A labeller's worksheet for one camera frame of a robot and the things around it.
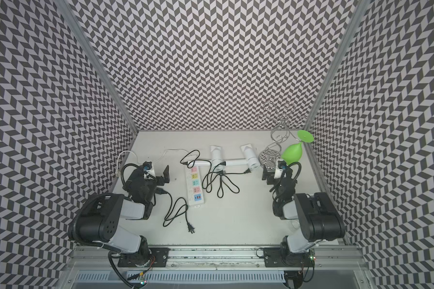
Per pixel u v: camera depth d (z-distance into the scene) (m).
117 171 1.01
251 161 0.96
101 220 0.45
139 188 0.68
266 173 0.82
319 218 0.45
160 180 0.80
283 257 0.66
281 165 0.74
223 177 0.97
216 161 0.98
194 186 0.90
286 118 0.80
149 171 0.76
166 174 0.84
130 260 0.67
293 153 0.80
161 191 0.89
